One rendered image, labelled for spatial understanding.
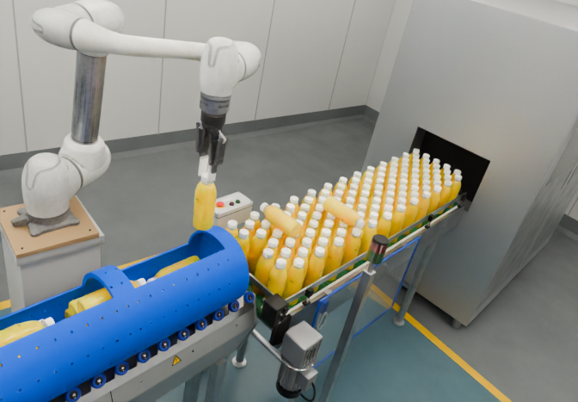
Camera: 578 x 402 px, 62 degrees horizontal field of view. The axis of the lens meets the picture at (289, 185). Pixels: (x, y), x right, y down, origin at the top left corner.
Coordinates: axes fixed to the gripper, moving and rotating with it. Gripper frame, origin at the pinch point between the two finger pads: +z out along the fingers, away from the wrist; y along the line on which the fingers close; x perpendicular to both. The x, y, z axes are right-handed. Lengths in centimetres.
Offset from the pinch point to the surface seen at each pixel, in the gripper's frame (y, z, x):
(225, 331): 16, 62, 3
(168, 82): -258, 80, 157
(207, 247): -5.0, 38.7, 8.5
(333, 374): 40, 99, 52
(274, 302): 24, 49, 19
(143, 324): 17, 35, -32
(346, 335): 39, 74, 52
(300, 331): 32, 64, 28
